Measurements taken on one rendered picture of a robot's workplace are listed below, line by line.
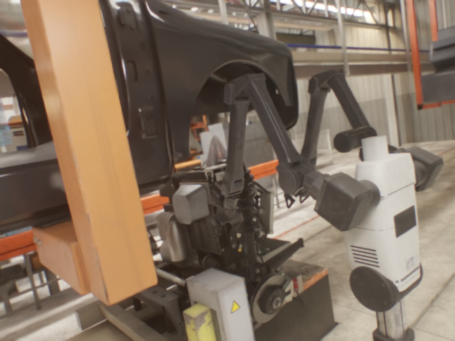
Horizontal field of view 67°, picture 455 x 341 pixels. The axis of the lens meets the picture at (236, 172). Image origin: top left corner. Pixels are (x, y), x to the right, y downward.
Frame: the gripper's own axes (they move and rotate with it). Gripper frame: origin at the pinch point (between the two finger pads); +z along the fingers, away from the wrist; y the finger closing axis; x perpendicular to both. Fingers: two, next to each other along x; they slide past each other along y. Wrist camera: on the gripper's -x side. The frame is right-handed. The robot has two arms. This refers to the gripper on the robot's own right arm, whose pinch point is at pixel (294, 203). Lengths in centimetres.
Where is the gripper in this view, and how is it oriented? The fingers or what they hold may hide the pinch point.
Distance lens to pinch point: 180.1
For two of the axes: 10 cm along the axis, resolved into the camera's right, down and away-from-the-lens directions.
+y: -7.8, 2.1, -5.9
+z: -1.5, 8.5, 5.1
